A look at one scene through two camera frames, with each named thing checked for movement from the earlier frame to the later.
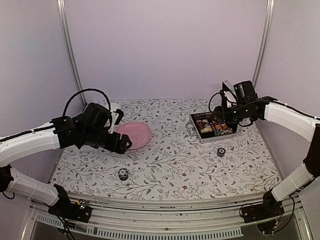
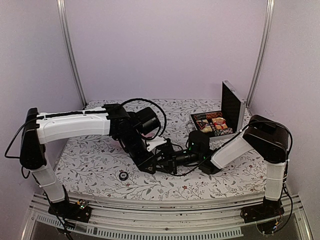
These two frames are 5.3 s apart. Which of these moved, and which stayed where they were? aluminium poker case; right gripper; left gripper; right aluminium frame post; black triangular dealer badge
Moved: right gripper; left gripper
Stayed: aluminium poker case; right aluminium frame post; black triangular dealer badge
